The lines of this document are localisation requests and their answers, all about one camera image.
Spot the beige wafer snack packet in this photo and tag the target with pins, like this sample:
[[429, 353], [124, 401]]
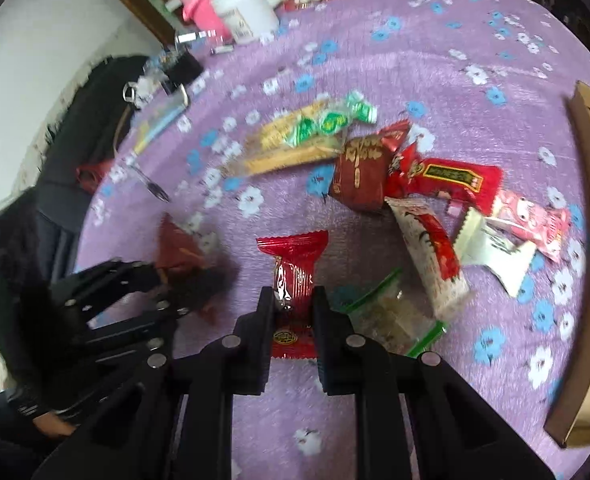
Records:
[[270, 150]]

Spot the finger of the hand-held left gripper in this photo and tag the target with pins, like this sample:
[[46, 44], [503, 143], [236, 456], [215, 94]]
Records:
[[135, 335], [120, 280]]

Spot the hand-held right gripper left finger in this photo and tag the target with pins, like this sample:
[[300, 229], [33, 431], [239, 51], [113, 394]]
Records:
[[266, 310]]

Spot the white plastic jar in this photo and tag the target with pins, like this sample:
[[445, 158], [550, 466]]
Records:
[[245, 10]]

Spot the white red snack packet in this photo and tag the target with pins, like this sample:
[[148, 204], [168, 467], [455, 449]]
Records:
[[432, 255], [495, 252]]

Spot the green white candy packet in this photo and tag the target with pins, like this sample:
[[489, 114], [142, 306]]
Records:
[[320, 127], [361, 107]]

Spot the small red pouch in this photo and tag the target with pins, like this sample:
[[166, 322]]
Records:
[[92, 176]]

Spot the clear green-edged snack packet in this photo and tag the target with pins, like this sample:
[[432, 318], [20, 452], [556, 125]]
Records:
[[390, 315]]

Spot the dark red gold-print snack packet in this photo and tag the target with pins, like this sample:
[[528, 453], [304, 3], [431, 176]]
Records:
[[362, 170]]

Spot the red green-label snack packet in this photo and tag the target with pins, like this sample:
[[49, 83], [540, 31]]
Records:
[[450, 177]]

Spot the bright red snack packet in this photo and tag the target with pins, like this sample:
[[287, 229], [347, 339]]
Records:
[[291, 270]]

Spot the pink bottle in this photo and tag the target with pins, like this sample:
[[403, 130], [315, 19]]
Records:
[[200, 10]]

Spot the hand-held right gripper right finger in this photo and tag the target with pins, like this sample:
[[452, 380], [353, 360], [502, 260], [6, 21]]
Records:
[[321, 320]]

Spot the purple floral tablecloth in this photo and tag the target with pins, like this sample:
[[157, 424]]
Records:
[[375, 60]]

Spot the pink cartoon snack packet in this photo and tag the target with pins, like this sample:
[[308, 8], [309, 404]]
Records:
[[532, 225]]

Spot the blue yellow booklet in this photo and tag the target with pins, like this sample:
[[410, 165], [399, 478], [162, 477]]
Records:
[[157, 120]]

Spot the silver tube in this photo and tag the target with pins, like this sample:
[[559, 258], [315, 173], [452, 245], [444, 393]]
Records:
[[200, 36]]

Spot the black pen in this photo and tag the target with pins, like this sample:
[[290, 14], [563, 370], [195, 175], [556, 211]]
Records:
[[147, 182]]

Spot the black bag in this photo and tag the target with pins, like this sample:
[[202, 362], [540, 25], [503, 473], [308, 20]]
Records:
[[90, 115]]

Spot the black wallet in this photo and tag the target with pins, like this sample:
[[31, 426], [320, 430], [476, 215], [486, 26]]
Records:
[[181, 67]]

